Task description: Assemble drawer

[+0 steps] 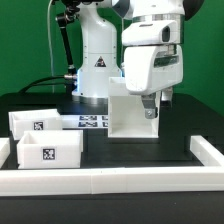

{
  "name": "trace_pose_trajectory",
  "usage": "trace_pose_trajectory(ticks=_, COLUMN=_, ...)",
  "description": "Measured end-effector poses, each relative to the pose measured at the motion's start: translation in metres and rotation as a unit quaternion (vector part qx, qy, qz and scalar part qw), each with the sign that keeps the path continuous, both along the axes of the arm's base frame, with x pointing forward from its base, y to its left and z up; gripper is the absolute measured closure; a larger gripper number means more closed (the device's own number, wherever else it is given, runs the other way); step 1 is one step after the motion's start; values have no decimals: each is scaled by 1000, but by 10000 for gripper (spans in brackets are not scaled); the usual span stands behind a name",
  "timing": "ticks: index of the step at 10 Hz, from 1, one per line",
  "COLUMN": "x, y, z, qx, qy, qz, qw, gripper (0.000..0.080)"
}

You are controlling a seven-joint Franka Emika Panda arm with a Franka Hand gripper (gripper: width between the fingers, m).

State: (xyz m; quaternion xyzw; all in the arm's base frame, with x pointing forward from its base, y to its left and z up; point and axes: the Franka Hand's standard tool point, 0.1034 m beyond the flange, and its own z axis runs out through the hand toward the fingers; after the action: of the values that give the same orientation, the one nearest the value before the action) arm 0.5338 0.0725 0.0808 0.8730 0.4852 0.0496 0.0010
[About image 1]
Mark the white drawer cabinet box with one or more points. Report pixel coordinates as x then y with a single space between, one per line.
126 113

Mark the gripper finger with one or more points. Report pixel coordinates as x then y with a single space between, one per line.
149 104
167 94

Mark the white drawer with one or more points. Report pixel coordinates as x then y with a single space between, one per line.
50 149
33 120

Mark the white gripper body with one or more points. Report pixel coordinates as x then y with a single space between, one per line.
153 57

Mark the white tag marker sheet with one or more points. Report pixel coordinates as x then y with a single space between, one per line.
84 121

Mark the white obstacle fence frame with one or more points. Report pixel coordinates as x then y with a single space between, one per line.
208 176

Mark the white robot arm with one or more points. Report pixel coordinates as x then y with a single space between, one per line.
100 39

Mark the white drawer front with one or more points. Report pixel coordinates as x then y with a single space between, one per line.
50 149

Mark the white drawer rear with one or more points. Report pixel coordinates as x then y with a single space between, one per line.
33 120

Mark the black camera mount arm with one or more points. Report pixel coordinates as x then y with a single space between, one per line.
63 19

